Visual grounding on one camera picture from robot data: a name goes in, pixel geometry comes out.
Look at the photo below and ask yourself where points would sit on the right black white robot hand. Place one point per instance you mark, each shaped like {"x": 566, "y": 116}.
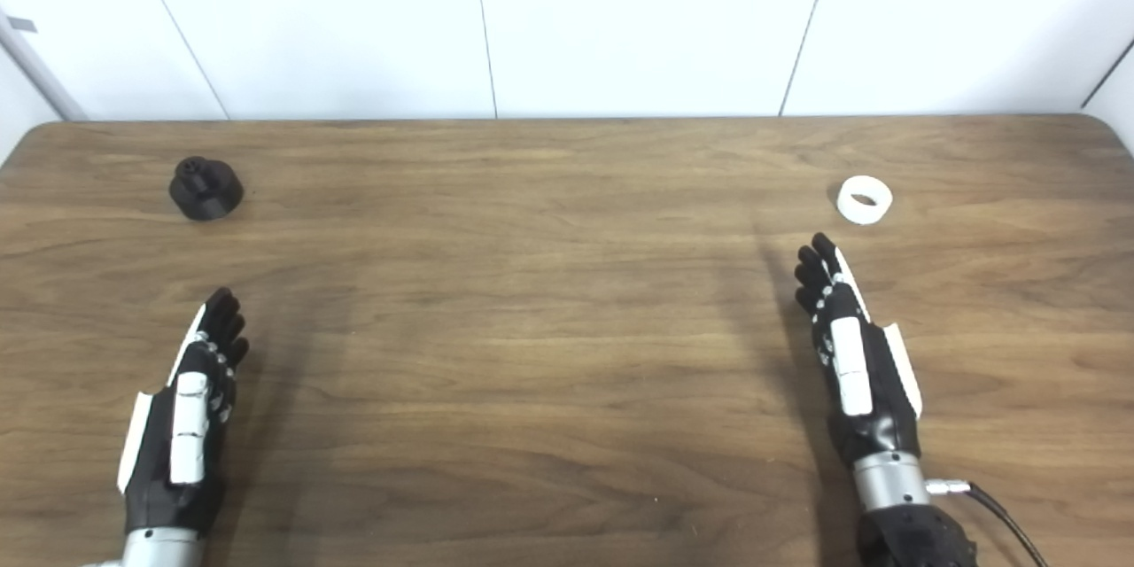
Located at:
{"x": 877, "y": 390}

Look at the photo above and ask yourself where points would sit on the small grey tag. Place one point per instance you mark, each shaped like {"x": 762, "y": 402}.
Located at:
{"x": 23, "y": 25}

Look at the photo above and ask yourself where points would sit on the grey wall corner post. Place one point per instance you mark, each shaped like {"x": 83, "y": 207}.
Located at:
{"x": 40, "y": 71}

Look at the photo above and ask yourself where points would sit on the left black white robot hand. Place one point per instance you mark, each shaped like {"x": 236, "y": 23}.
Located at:
{"x": 152, "y": 478}

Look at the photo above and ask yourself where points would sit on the round black plastic part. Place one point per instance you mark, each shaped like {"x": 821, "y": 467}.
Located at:
{"x": 206, "y": 193}

